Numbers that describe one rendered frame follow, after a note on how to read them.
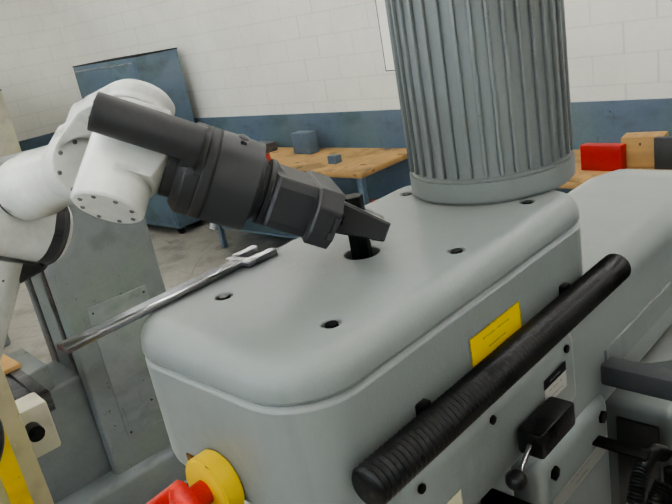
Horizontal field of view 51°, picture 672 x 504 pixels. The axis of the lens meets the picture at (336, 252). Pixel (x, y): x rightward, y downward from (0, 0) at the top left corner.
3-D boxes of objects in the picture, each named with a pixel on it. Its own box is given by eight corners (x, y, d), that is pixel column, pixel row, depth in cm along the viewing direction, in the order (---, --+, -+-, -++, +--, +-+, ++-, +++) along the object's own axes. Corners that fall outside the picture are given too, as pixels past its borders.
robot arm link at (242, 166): (302, 239, 76) (195, 208, 73) (331, 156, 74) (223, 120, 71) (320, 277, 65) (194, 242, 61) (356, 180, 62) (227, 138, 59)
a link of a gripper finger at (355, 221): (380, 245, 70) (323, 228, 69) (391, 216, 70) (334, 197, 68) (384, 250, 69) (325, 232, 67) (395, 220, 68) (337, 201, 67)
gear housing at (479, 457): (419, 581, 63) (403, 491, 60) (250, 489, 80) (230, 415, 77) (584, 399, 85) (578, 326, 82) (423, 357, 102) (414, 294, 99)
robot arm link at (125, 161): (189, 248, 68) (69, 215, 65) (214, 152, 72) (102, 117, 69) (209, 209, 58) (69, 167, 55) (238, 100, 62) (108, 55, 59)
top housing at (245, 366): (335, 566, 53) (295, 386, 48) (153, 459, 72) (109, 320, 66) (600, 313, 84) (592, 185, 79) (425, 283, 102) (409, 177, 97)
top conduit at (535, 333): (387, 516, 51) (380, 477, 50) (346, 497, 54) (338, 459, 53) (632, 282, 80) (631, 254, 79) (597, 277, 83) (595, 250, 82)
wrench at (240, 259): (73, 357, 60) (70, 349, 59) (52, 348, 62) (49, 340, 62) (277, 254, 76) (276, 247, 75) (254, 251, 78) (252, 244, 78)
